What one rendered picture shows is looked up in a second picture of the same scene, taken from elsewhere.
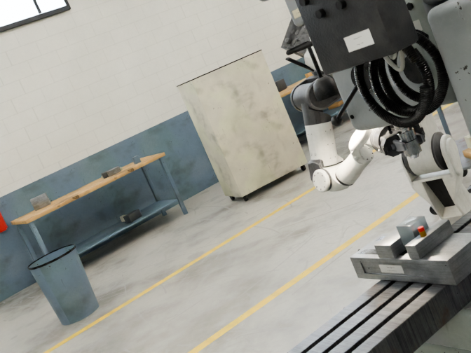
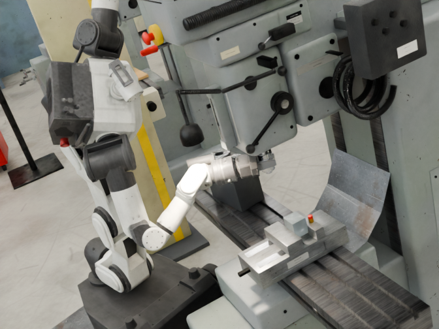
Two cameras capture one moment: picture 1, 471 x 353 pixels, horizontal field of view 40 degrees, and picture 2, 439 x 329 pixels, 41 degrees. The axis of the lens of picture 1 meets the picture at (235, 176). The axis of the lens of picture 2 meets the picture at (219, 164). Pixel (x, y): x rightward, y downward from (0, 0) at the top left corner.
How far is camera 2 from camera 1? 2.04 m
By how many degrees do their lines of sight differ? 75
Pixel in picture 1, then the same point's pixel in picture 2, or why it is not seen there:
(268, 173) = not seen: outside the picture
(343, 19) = (400, 34)
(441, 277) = (340, 241)
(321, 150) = (142, 209)
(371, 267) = (278, 271)
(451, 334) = not seen: hidden behind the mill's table
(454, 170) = not seen: hidden behind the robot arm
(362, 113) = (267, 137)
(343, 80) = (254, 111)
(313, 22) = (375, 38)
